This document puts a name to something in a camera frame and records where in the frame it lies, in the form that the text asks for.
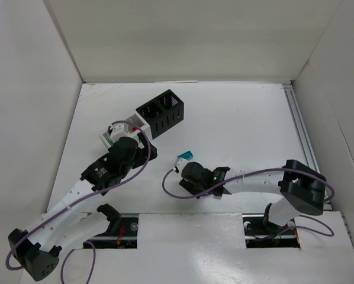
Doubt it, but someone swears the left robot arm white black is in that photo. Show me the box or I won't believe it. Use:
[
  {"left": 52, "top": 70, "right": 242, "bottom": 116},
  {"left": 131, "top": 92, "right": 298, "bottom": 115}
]
[{"left": 8, "top": 133, "right": 157, "bottom": 282}]

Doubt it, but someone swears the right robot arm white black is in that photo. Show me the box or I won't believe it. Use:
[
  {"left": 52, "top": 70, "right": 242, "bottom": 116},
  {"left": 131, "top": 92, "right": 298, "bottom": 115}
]
[{"left": 175, "top": 159, "right": 326, "bottom": 227}]

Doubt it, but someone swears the teal long lego plate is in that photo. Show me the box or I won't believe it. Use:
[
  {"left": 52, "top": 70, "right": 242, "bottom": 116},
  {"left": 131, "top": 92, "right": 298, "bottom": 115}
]
[{"left": 178, "top": 151, "right": 194, "bottom": 160}]

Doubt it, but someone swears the white slotted double container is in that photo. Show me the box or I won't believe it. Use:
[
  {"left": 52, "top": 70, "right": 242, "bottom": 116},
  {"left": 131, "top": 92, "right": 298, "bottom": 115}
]
[{"left": 99, "top": 112, "right": 153, "bottom": 149}]

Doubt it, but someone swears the black slotted double container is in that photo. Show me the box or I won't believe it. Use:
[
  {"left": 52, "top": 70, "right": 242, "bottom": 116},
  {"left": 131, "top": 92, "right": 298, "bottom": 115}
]
[{"left": 136, "top": 89, "right": 184, "bottom": 140}]

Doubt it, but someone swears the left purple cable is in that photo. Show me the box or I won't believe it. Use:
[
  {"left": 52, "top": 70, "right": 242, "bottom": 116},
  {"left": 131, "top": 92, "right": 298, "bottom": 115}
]
[{"left": 5, "top": 120, "right": 151, "bottom": 284}]

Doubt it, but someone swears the purple cable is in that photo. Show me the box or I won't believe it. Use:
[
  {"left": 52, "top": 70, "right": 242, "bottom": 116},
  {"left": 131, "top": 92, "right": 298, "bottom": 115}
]
[
  {"left": 5, "top": 120, "right": 151, "bottom": 284},
  {"left": 162, "top": 165, "right": 335, "bottom": 237}
]

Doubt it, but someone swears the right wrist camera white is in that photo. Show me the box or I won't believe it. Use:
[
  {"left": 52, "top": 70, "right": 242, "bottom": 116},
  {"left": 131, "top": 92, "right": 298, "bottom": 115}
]
[{"left": 174, "top": 158, "right": 189, "bottom": 173}]

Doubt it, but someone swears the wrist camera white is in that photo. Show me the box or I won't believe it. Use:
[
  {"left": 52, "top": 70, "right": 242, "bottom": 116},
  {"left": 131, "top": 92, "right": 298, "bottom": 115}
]
[
  {"left": 108, "top": 123, "right": 130, "bottom": 143},
  {"left": 174, "top": 158, "right": 189, "bottom": 173}
]

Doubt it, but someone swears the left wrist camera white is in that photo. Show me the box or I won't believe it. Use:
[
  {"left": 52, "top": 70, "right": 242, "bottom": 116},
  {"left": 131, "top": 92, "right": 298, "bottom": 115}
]
[{"left": 108, "top": 123, "right": 130, "bottom": 143}]

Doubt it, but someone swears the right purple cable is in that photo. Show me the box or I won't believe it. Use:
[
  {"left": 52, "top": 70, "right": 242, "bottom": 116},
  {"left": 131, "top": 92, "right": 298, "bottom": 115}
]
[{"left": 162, "top": 165, "right": 335, "bottom": 237}]

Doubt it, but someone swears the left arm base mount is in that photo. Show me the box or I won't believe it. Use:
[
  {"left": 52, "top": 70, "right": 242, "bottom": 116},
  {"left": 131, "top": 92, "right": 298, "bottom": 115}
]
[{"left": 88, "top": 214, "right": 139, "bottom": 249}]

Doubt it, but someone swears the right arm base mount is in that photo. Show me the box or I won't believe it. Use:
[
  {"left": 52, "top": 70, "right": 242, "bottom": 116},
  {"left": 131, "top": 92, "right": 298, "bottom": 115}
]
[{"left": 242, "top": 214, "right": 300, "bottom": 249}]

